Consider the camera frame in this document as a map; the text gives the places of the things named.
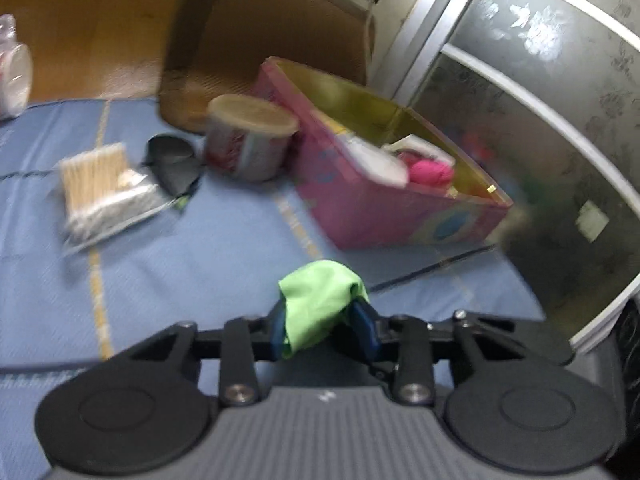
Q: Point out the frosted glass sliding door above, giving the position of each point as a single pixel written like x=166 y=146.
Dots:
x=545 y=125

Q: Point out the pink fuzzy sock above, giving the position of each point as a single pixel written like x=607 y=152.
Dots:
x=431 y=172

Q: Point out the brown chair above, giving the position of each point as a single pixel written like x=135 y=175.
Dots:
x=260 y=35

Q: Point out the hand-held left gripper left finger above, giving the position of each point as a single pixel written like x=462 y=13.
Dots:
x=277 y=330

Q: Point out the cotton swab packet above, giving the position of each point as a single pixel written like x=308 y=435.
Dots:
x=97 y=195

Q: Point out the green cloth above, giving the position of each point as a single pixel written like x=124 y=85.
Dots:
x=317 y=305

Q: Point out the paper cup with tan lid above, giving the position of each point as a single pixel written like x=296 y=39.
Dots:
x=247 y=137

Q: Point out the clear bag of cups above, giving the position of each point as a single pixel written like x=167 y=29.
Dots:
x=12 y=75

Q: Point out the pink storage box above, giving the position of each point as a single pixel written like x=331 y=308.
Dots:
x=380 y=200

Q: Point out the brown wooden panel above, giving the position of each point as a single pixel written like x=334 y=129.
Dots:
x=90 y=25

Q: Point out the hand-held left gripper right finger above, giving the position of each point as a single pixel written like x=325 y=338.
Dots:
x=364 y=330

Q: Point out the blue checked tablecloth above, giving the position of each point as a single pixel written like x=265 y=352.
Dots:
x=150 y=280

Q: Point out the clear pouch of white pads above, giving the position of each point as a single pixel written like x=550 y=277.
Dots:
x=375 y=160

